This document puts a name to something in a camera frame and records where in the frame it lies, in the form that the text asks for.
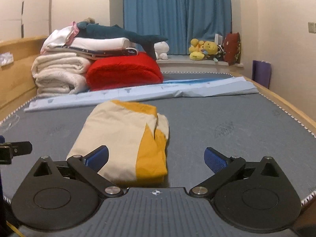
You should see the yellow duck plush toy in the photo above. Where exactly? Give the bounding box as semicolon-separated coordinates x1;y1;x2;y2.
189;39;205;61

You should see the white plush toy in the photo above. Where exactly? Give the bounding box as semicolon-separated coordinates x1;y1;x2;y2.
154;41;170;60

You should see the yellow round plush toy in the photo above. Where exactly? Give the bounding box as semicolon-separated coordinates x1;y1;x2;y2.
202;41;219;60

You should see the blue curtain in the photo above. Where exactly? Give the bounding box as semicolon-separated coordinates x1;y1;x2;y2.
123;0;232;56

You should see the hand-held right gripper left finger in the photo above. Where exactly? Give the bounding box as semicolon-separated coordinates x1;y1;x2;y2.
33;145;124;199

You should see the navy patterned folded sheet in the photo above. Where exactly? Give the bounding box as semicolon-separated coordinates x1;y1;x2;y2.
74;47;140;60

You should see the tissue pack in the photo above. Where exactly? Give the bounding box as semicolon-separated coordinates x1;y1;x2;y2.
0;52;13;66

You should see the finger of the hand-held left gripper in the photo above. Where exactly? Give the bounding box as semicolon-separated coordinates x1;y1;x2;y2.
0;135;33;165

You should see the cream folded blanket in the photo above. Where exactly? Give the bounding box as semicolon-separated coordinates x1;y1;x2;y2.
32;54;92;98

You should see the white cloth with pink trim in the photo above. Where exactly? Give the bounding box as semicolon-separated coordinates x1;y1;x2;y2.
41;22;80;54

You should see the dark red cushion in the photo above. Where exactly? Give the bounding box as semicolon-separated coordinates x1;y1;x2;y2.
223;32;241;66

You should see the cream wall cabinet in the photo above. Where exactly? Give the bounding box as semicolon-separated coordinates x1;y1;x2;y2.
0;0;52;41

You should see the red folded blanket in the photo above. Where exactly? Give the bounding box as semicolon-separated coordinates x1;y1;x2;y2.
86;53;164;92

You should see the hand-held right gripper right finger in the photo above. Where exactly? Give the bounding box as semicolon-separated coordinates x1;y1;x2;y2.
188;147;283;199

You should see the purple paper bag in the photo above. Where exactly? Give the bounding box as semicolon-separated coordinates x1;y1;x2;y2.
252;60;272;89

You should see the window sill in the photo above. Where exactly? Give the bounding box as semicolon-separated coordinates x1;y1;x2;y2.
155;54;245;73

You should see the light blue bed sheet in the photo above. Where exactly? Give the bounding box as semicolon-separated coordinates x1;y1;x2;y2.
23;76;258;113

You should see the dark teal shark plush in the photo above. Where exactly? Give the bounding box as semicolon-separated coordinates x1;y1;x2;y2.
76;22;169;60

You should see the yellow cable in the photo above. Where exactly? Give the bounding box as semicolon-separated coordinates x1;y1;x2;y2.
6;221;25;237

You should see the clear plastic bag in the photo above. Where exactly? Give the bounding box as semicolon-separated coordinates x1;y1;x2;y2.
0;115;20;132

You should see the beige and yellow hooded jacket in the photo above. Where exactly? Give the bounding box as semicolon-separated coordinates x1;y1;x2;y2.
66;99;170;187

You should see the bright blue folded sheet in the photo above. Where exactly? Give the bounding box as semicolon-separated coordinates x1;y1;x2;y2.
163;78;232;84

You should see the black and white striped toy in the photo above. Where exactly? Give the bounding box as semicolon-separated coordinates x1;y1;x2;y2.
213;45;226;62

